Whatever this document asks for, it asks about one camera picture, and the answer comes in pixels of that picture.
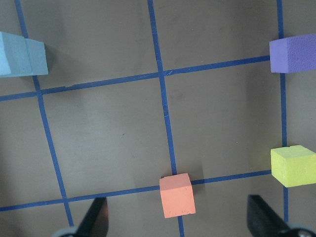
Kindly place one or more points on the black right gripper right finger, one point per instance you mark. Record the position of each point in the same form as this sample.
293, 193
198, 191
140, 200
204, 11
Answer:
262, 221

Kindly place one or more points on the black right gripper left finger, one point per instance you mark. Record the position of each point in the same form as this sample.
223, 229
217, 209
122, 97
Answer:
96, 221

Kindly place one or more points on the yellow foam block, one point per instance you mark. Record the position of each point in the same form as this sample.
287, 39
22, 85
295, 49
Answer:
293, 166

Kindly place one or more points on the orange foam block left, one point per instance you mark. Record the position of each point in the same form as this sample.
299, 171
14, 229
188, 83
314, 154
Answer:
177, 195

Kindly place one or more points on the purple foam block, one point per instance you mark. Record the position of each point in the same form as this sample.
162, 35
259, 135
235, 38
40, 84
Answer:
293, 54

